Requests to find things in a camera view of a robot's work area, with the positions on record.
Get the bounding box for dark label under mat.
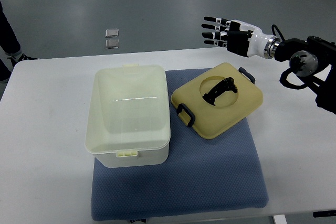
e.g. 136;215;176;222
130;218;146;223

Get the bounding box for yellow box lid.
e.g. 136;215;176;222
171;63;263;140

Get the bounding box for lower metal floor plate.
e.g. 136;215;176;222
105;39;119;49

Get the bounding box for black object table edge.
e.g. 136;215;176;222
313;210;336;218

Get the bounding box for person leg dark trousers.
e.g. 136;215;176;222
1;4;37;67

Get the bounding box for white storage box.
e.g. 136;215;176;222
85;65;171;168

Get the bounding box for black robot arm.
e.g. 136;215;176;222
270;24;335;113

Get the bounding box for metal floor plate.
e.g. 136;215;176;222
105;28;119;38
105;39;119;49

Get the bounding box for upper metal floor plate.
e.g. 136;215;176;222
105;28;119;38

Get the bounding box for blue padded mat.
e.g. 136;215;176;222
91;69;268;221

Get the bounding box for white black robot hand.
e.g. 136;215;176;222
201;16;280;59

